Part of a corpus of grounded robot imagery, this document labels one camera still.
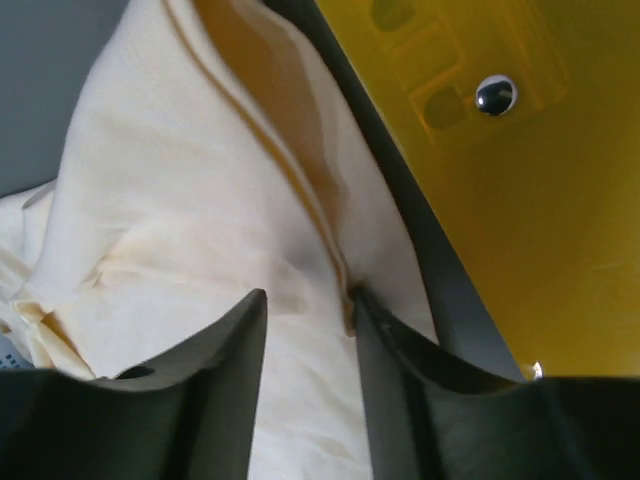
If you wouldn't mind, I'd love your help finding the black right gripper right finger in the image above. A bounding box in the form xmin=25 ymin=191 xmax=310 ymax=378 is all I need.
xmin=353 ymin=289 xmax=639 ymax=479

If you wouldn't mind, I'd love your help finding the yellow plastic folder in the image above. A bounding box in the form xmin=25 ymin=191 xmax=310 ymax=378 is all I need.
xmin=319 ymin=1 xmax=639 ymax=375

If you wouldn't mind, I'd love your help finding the cream yellow t shirt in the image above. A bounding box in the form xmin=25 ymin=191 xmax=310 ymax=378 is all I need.
xmin=1 ymin=1 xmax=435 ymax=479

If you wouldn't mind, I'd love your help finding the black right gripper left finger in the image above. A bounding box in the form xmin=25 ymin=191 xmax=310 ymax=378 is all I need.
xmin=1 ymin=289 xmax=267 ymax=479

